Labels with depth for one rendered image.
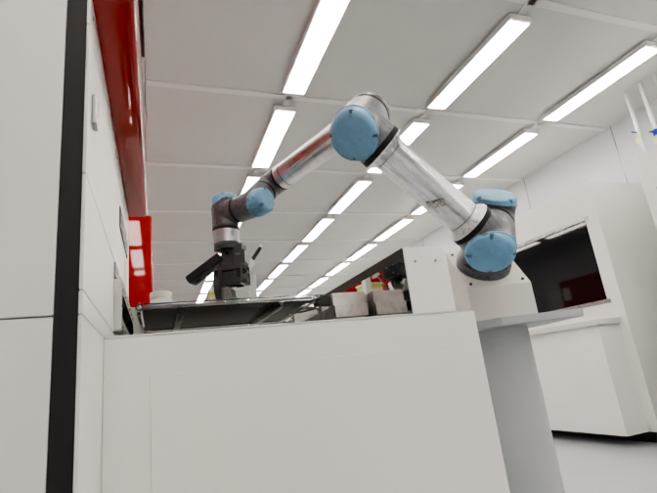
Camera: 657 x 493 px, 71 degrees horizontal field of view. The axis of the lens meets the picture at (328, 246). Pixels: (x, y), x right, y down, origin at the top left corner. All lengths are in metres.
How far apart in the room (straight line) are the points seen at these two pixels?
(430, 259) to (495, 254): 0.23
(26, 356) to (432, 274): 0.70
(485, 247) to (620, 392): 3.04
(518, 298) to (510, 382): 0.22
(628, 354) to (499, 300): 2.92
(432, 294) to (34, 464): 0.69
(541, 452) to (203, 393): 0.88
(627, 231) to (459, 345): 3.64
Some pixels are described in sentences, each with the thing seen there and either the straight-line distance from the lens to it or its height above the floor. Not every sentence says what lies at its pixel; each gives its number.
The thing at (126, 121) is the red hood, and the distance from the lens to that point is 0.95.
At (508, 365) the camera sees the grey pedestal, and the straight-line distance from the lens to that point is 1.30.
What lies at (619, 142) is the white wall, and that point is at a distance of 5.35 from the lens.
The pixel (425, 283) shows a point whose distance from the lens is 0.94.
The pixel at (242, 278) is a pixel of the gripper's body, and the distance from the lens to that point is 1.29.
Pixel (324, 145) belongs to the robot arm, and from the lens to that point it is 1.26.
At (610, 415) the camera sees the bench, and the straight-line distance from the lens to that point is 4.12.
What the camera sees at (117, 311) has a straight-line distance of 0.90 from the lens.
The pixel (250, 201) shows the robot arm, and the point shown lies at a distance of 1.27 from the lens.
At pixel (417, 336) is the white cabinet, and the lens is 0.84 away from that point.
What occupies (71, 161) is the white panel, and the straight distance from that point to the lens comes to 0.58.
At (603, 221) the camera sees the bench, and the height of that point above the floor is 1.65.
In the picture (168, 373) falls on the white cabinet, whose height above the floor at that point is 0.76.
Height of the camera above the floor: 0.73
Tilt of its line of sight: 15 degrees up
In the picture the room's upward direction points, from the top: 7 degrees counter-clockwise
